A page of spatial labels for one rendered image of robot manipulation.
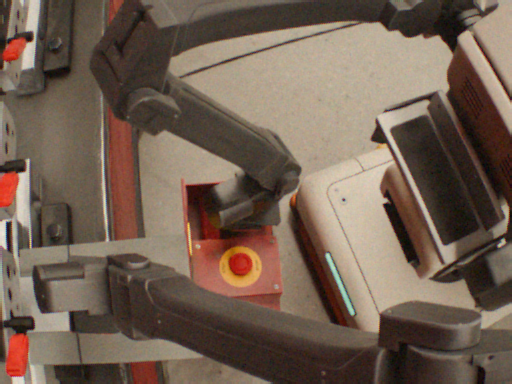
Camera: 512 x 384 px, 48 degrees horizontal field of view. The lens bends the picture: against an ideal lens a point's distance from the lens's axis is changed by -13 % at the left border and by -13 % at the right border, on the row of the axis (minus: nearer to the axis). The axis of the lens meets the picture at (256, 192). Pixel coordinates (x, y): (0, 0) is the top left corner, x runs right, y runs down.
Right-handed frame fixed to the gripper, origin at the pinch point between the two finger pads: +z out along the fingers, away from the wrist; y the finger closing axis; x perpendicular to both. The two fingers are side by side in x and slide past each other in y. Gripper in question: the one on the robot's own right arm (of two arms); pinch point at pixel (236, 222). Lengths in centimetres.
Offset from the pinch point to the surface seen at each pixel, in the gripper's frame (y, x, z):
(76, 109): 30.8, -18.7, -8.0
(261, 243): -2.2, 5.7, -6.0
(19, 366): 40, 30, -42
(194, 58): -12, -80, 71
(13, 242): 41.6, 9.0, -17.6
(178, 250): 16.2, 11.7, -24.0
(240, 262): 2.5, 9.5, -7.9
